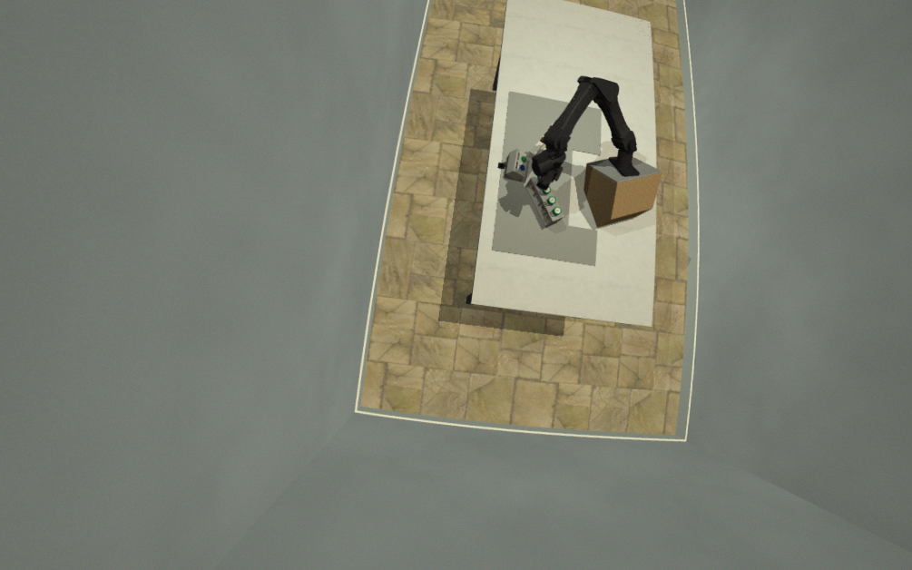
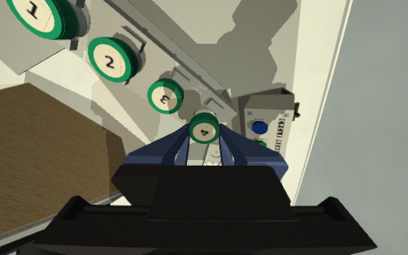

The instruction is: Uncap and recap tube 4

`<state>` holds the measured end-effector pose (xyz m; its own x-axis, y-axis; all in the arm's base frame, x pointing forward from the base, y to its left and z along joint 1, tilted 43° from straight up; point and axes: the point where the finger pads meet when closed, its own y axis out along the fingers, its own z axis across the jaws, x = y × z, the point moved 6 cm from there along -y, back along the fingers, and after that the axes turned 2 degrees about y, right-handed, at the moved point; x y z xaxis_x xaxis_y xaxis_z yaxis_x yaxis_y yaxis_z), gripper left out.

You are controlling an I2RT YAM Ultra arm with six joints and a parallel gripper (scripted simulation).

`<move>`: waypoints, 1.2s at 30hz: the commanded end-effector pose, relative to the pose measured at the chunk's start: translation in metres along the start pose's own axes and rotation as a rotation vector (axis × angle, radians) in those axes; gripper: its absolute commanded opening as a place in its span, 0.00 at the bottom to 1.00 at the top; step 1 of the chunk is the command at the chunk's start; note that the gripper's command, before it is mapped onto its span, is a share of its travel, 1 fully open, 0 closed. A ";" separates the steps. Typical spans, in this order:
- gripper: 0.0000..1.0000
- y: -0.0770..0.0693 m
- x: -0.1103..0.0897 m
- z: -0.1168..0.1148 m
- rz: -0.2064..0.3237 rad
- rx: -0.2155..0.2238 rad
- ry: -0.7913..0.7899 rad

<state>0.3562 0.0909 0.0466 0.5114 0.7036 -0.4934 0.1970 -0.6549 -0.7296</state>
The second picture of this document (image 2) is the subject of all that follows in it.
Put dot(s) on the grey sloping control panel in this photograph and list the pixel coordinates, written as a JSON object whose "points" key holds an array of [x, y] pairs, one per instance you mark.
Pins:
{"points": [[267, 119]]}

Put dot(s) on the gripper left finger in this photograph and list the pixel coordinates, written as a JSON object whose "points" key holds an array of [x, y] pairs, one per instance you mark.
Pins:
{"points": [[164, 150]]}

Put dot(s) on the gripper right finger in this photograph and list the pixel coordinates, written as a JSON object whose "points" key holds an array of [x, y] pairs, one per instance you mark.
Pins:
{"points": [[247, 152]]}

